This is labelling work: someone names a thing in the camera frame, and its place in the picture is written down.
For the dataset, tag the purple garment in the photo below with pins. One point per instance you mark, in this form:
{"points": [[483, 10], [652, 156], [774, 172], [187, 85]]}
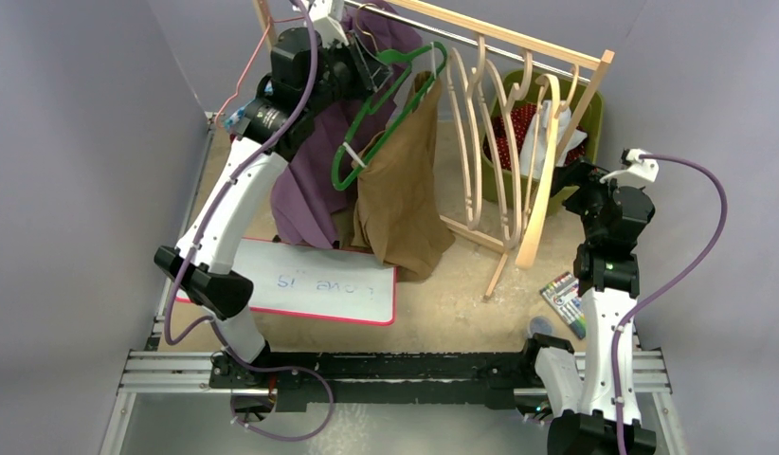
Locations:
{"points": [[303, 200]]}

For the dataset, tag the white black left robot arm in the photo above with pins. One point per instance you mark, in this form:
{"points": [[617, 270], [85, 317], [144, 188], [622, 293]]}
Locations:
{"points": [[307, 76]]}

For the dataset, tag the blue floral garment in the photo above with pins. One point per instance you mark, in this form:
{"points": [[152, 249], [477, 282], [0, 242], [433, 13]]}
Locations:
{"points": [[231, 122]]}

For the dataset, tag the pink wire hanger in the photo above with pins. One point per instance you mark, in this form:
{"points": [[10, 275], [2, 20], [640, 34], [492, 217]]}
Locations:
{"points": [[217, 119]]}

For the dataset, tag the tan garment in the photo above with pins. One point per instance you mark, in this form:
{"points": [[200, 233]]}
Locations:
{"points": [[395, 214]]}

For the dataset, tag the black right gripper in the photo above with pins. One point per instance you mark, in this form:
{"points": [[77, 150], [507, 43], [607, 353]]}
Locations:
{"points": [[574, 192]]}

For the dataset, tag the marker pen pack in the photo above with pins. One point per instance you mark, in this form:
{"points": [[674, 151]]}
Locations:
{"points": [[561, 294]]}

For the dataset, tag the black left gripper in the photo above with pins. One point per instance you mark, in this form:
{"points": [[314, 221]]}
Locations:
{"points": [[371, 74]]}

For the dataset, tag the wooden clothes rack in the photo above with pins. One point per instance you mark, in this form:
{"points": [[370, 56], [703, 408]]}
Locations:
{"points": [[547, 58]]}

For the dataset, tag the pink-framed whiteboard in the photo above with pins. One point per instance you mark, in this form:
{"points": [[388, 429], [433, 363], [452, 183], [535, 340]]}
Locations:
{"points": [[308, 282]]}

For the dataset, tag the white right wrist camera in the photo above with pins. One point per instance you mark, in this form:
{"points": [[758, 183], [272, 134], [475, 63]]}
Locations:
{"points": [[639, 170]]}

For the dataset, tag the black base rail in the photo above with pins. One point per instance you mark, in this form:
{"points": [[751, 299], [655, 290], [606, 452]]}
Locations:
{"points": [[302, 378]]}

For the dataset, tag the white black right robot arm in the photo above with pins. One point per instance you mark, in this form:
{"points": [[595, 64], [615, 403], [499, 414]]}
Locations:
{"points": [[596, 411]]}

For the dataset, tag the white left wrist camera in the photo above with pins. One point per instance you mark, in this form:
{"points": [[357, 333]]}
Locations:
{"points": [[326, 17]]}

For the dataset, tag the small blue round lid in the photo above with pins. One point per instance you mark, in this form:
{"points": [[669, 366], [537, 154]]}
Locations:
{"points": [[540, 325]]}

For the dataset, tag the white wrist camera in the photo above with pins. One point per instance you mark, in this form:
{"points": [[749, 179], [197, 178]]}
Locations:
{"points": [[326, 17], [639, 170]]}

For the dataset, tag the green plastic hanger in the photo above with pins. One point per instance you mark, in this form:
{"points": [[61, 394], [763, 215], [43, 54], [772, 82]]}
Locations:
{"points": [[393, 69]]}

